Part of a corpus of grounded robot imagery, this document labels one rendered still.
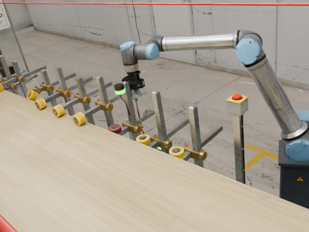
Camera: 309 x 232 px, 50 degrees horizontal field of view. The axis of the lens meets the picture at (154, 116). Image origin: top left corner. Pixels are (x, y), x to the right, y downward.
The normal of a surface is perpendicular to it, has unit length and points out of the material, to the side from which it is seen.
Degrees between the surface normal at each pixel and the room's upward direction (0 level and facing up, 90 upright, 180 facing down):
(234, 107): 90
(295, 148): 94
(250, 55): 83
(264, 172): 0
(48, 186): 0
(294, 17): 90
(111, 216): 0
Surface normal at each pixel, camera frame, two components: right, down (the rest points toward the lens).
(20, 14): 0.65, 0.27
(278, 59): -0.75, 0.42
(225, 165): -0.15, -0.87
